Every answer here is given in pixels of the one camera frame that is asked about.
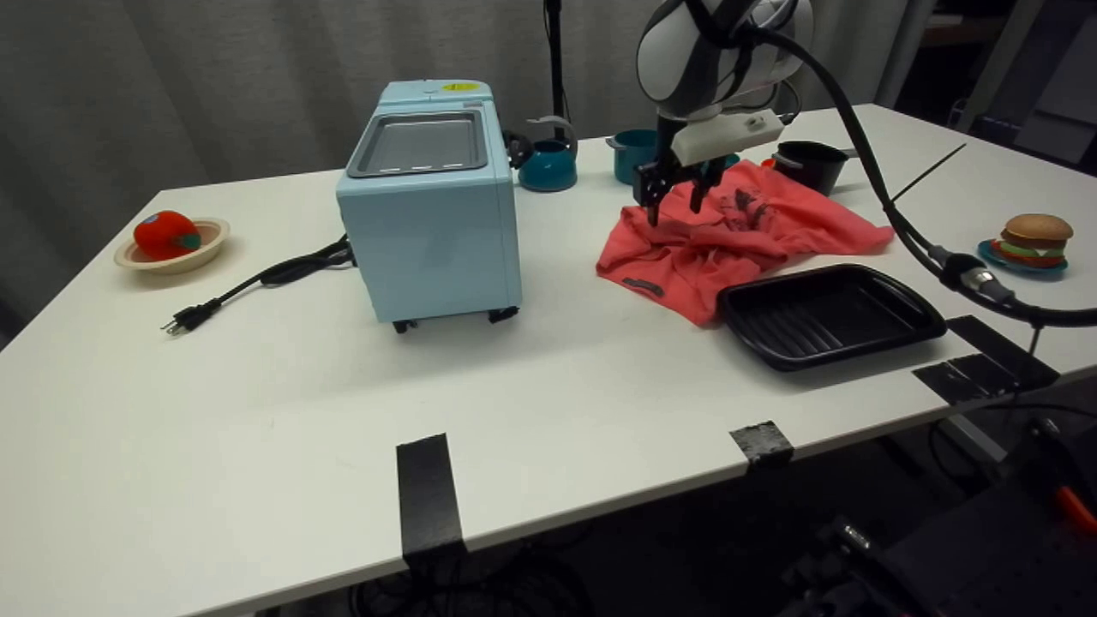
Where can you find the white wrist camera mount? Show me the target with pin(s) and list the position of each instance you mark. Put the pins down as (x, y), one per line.
(724, 133)

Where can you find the teal toy pot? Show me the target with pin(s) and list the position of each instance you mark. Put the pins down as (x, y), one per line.
(630, 154)

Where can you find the black toy pot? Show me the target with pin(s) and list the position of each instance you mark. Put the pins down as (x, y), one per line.
(813, 164)

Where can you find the black camera tripod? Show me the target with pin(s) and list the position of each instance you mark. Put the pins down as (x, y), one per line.
(556, 55)

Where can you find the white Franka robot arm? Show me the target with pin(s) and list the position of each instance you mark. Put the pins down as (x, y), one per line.
(715, 51)

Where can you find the black grill tray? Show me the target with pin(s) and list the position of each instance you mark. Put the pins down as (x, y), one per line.
(826, 312)

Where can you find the red toy tomato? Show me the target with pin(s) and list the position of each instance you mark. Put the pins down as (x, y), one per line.
(166, 235)

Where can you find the red food on plate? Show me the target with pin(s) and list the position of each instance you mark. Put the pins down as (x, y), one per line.
(173, 263)

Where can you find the peach shirt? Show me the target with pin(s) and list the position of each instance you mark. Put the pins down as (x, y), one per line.
(731, 245)

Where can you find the light blue toaster oven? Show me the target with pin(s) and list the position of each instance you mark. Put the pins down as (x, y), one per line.
(428, 226)

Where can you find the blue small plate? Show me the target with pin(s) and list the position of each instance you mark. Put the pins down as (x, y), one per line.
(1004, 263)

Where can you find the toy burger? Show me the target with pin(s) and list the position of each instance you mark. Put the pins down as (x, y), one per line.
(1031, 236)

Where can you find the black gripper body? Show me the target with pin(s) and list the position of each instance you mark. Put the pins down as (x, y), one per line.
(682, 173)

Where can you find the teal toy kettle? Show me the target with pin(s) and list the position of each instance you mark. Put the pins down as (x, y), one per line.
(545, 160)

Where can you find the black tape strip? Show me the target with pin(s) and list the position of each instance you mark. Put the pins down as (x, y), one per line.
(763, 441)
(988, 360)
(428, 498)

